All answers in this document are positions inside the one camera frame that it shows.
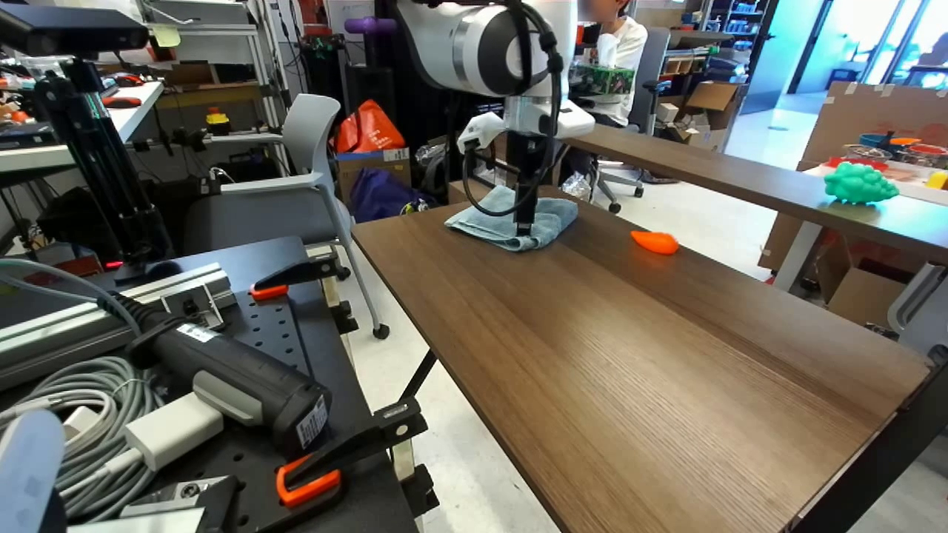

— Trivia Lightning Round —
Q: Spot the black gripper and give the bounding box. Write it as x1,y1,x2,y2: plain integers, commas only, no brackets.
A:
506,132,549,249

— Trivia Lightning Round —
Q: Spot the light blue towel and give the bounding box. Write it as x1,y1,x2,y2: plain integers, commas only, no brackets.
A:
442,188,584,256

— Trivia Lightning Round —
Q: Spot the orange carrot toy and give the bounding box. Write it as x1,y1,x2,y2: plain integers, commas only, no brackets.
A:
629,228,685,262

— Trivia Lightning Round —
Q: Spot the dark blue bag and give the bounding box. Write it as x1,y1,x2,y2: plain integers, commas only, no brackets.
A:
350,167,426,224

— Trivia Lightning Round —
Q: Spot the brown cardboard box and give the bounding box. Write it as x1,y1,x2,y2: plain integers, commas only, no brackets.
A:
824,262,916,336
335,147,414,206
679,77,743,115

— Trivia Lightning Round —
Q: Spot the orange bag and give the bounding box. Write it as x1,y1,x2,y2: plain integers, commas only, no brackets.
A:
331,98,409,157

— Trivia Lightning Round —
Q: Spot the person in white shirt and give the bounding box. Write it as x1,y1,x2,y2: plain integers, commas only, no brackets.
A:
574,0,652,132

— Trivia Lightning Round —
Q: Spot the grey office chair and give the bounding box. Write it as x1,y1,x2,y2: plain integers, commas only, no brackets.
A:
589,28,674,218

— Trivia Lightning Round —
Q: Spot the long wooden side table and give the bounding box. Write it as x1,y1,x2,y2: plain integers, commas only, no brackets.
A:
565,123,948,301

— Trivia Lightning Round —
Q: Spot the black perforated base board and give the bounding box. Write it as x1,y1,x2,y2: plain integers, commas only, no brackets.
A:
97,234,437,533

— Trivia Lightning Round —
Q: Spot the grey plastic chair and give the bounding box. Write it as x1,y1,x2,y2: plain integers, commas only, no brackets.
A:
181,93,394,340

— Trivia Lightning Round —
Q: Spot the black handheld device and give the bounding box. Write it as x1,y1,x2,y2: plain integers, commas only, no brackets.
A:
144,321,335,456

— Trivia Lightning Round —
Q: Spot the green bumpy toy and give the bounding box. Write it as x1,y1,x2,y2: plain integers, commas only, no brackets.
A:
824,160,903,209

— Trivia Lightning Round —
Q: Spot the large cardboard sheet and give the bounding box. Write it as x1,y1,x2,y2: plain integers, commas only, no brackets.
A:
794,80,948,176

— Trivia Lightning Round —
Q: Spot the colourful toy pile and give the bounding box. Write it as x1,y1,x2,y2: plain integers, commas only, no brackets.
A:
852,132,948,192

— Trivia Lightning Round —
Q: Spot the white work desk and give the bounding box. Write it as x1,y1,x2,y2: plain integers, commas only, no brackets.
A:
0,77,166,176

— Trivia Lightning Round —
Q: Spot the white power adapter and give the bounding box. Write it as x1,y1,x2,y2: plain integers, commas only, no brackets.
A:
123,389,227,471

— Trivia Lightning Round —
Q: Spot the aluminium extrusion bar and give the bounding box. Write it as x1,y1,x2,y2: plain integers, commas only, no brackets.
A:
0,262,240,389

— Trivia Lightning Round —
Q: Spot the white blurry cylinder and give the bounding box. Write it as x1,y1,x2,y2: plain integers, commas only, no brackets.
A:
0,409,72,533

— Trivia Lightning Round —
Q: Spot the black clamp orange handle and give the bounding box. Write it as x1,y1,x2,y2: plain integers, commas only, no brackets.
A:
246,252,350,306
272,397,433,512

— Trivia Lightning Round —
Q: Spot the black camera tripod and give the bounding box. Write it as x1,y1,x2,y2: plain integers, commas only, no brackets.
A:
32,55,174,269

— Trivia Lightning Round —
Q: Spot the grey cable bundle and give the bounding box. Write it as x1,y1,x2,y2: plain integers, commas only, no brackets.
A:
0,352,160,527

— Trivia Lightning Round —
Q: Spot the black camera on tripod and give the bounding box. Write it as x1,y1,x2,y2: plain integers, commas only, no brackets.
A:
0,4,150,58

